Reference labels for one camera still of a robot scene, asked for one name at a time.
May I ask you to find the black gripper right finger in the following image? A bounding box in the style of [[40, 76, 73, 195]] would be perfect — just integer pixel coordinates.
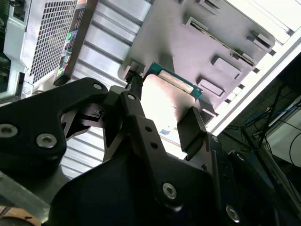
[[176, 106, 291, 226]]

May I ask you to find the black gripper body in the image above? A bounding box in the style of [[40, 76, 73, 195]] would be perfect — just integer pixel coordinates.
[[42, 150, 223, 226]]

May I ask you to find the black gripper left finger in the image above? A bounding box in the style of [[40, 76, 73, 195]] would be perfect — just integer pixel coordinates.
[[0, 70, 184, 212]]

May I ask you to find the silver CPU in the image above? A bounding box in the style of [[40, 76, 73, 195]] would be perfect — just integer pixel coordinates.
[[140, 61, 204, 125]]

